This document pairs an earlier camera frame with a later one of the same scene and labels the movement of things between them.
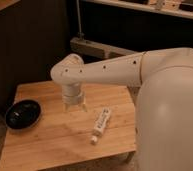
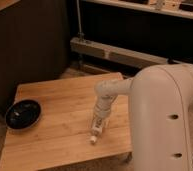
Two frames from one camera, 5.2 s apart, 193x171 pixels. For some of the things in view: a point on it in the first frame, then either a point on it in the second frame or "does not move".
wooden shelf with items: x=191 y=9 does not move
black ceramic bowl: x=23 y=114 does not move
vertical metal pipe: x=80 y=34 does not move
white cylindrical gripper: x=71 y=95 → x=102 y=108
